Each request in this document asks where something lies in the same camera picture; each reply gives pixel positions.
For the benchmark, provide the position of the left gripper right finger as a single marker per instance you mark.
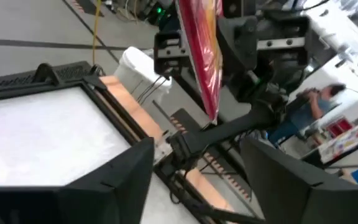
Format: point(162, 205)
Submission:
point(291, 199)

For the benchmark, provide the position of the person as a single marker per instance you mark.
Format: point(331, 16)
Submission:
point(303, 115)

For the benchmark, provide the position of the red box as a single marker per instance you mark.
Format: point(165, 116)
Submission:
point(339, 127)

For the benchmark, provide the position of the black perforated crate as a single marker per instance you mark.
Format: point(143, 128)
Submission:
point(17, 79)

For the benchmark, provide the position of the light wooden side board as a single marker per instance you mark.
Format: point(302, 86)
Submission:
point(129, 102)

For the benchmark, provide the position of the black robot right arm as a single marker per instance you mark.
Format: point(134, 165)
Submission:
point(228, 133)

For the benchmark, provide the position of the red popcorn bag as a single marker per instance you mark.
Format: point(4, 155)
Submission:
point(204, 62)

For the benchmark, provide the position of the black strip orange marks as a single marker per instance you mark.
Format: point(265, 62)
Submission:
point(182, 123)

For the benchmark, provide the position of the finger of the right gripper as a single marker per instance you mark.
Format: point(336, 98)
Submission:
point(236, 43)

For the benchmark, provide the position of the white trash bin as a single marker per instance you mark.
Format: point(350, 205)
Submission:
point(135, 68)

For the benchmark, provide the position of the colourful patterned sheet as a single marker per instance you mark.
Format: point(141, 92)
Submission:
point(350, 143)

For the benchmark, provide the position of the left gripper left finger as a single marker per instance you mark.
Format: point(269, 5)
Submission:
point(104, 199)

